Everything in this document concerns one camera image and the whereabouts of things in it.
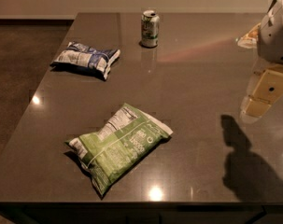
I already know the green jalapeno chip bag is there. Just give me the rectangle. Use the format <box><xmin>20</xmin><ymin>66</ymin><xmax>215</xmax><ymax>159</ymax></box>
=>
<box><xmin>66</xmin><ymin>104</ymin><xmax>173</xmax><ymax>197</ymax></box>

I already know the blue white chip bag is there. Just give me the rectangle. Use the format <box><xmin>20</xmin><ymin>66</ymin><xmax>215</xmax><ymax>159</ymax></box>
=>
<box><xmin>53</xmin><ymin>41</ymin><xmax>120</xmax><ymax>80</ymax></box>

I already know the green white soda can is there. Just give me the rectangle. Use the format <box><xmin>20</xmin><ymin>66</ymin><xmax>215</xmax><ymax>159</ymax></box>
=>
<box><xmin>141</xmin><ymin>10</ymin><xmax>160</xmax><ymax>48</ymax></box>

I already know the orange snack bag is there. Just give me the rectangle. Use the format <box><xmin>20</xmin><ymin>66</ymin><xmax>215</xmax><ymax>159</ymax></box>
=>
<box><xmin>237</xmin><ymin>23</ymin><xmax>261</xmax><ymax>49</ymax></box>

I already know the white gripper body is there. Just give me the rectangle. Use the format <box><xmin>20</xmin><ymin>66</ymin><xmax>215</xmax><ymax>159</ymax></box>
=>
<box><xmin>258</xmin><ymin>4</ymin><xmax>283</xmax><ymax>64</ymax></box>

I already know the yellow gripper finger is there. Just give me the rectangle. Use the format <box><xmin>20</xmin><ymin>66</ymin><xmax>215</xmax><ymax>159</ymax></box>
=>
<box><xmin>252</xmin><ymin>64</ymin><xmax>283</xmax><ymax>105</ymax></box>
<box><xmin>242</xmin><ymin>95</ymin><xmax>271</xmax><ymax>118</ymax></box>

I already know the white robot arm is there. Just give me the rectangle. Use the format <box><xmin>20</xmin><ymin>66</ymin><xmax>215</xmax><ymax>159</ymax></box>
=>
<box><xmin>237</xmin><ymin>0</ymin><xmax>283</xmax><ymax>123</ymax></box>

